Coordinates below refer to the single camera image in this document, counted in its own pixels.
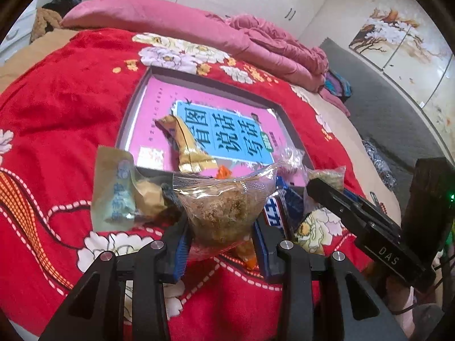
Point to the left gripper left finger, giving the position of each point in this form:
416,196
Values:
177,239

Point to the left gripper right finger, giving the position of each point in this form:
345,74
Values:
266,239

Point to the black snickers bar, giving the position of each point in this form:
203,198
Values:
285,209

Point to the clear bag brown cake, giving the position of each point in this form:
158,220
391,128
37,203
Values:
221,212

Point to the clear bag of crackers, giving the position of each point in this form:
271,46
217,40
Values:
291,167

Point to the pale green snack packet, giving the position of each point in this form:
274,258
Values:
125,196

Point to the small square biscuit packet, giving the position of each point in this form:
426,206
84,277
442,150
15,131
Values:
334,177

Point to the gold snack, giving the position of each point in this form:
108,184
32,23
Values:
192,159

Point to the orange snack packet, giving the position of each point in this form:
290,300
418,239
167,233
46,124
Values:
245,251

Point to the grey shallow cardboard box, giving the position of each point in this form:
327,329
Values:
213,88

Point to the grey padded headboard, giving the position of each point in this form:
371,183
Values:
382,116

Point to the purple teal clothes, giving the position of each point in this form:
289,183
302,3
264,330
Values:
338,86

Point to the red floral blanket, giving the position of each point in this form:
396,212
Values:
58,110

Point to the pink quilt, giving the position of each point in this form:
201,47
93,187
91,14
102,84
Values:
248,38

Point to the white drawer cabinet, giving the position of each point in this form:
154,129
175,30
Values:
19,35

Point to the dark clothes pile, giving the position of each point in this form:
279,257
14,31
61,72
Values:
49,17

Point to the tree wall painting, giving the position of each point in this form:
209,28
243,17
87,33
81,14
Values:
410,50

